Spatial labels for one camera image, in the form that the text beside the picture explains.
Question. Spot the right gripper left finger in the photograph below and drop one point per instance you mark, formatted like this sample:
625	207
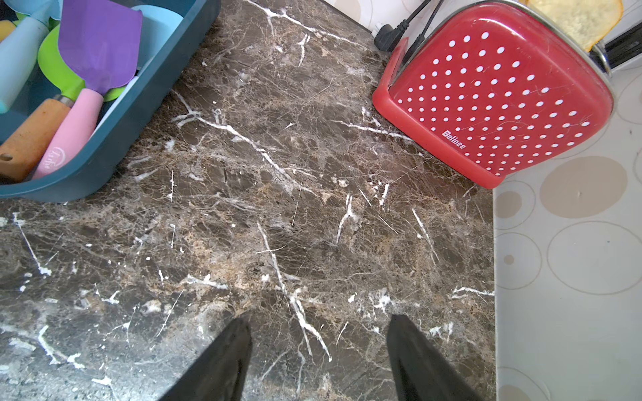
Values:
221	370

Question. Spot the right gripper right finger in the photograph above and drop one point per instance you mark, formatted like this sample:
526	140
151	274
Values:
420	372

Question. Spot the teal plastic storage box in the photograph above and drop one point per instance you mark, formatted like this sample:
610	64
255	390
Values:
124	119

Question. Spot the green shovel orange handle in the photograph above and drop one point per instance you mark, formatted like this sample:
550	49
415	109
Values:
25	147

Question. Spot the purple shovel pink handle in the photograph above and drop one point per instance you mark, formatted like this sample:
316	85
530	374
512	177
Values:
100	42

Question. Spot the green shovel yellow handle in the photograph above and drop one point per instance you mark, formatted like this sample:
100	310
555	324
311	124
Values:
6	28

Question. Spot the red polka dot toaster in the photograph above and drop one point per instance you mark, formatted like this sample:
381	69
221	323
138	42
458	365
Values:
495	89

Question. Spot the yellow toast slice front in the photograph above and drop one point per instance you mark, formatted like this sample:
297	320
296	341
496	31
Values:
585	21

